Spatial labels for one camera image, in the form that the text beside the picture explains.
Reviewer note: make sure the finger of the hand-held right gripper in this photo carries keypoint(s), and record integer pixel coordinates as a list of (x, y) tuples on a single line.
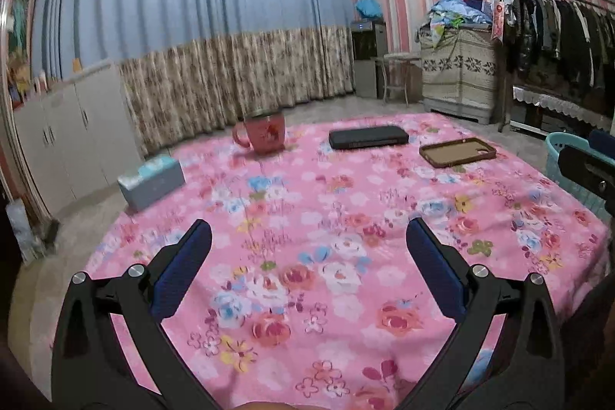
[(586, 170), (603, 141)]

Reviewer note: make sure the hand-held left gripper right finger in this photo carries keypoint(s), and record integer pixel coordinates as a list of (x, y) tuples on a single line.
[(435, 270)]

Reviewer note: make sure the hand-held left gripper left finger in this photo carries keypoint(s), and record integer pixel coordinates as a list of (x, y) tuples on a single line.
[(185, 268)]

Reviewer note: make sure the light blue plastic basket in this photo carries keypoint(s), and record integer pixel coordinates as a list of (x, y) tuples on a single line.
[(552, 160)]

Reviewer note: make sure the white lace cloth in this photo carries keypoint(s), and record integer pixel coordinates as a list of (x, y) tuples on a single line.
[(557, 100)]

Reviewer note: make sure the low dark cabinet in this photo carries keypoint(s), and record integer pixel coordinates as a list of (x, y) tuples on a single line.
[(533, 122)]

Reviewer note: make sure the blue tissue box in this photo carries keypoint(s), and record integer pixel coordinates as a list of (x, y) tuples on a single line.
[(149, 189)]

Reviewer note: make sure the metal clothes rack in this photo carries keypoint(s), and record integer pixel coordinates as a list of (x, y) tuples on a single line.
[(502, 102)]

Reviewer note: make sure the row of hanging clothes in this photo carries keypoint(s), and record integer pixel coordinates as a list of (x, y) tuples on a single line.
[(567, 30)]

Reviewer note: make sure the brown phone case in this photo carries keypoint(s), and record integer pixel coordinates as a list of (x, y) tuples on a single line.
[(456, 153)]

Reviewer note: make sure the pink floral tablecloth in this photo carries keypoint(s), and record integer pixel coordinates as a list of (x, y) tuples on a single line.
[(312, 222)]

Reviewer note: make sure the black flat case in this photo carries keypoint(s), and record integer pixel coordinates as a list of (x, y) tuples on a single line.
[(367, 137)]

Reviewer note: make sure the pink mug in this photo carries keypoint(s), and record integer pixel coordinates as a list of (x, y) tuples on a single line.
[(264, 136)]

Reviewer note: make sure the pink hanging bag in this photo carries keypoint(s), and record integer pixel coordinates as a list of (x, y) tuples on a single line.
[(499, 21)]

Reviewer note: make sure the cabinet under patterned cloth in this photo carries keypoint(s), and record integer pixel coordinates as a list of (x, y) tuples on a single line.
[(456, 74)]

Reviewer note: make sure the silver bag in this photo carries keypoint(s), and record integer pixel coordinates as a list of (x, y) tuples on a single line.
[(24, 232)]

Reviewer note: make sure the white cabinet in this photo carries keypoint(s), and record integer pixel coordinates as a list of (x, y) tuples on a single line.
[(81, 126)]

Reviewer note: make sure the pile of clothes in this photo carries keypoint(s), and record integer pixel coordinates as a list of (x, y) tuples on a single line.
[(456, 13)]

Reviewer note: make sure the grey water dispenser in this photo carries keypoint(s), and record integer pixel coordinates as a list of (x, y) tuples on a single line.
[(367, 64)]

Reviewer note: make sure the small glass table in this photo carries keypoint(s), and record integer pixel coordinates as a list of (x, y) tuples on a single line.
[(399, 56)]

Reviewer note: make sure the orange bottle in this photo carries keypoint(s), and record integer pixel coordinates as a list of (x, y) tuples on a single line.
[(77, 64)]

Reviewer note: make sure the white bottle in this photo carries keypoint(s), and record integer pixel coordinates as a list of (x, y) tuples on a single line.
[(41, 82)]

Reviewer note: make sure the blue covered water bottle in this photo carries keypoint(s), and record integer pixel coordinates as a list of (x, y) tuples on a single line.
[(369, 9)]

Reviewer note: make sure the wall poster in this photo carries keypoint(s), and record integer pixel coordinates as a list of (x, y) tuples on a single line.
[(19, 21)]

